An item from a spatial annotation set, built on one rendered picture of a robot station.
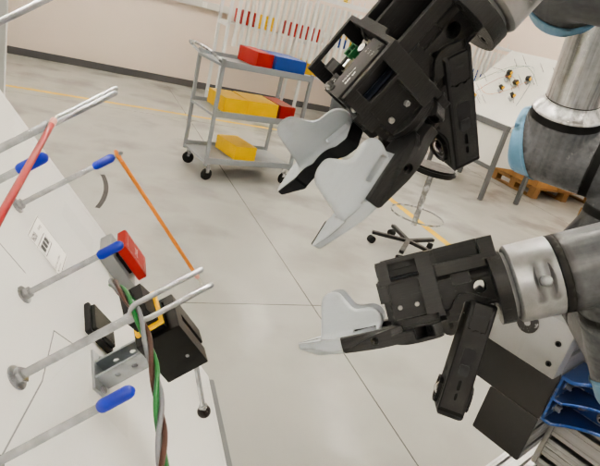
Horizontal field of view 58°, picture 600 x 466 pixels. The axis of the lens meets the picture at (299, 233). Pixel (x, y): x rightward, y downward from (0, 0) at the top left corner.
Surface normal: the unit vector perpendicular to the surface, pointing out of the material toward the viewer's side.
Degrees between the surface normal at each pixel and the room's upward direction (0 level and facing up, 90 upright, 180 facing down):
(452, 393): 69
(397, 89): 97
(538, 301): 95
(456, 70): 98
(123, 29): 90
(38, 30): 90
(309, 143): 110
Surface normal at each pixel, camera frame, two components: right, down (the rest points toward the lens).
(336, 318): -0.27, 0.00
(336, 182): 0.51, 0.32
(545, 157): -0.59, 0.48
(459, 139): 0.35, 0.56
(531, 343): -0.74, 0.08
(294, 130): 0.09, 0.69
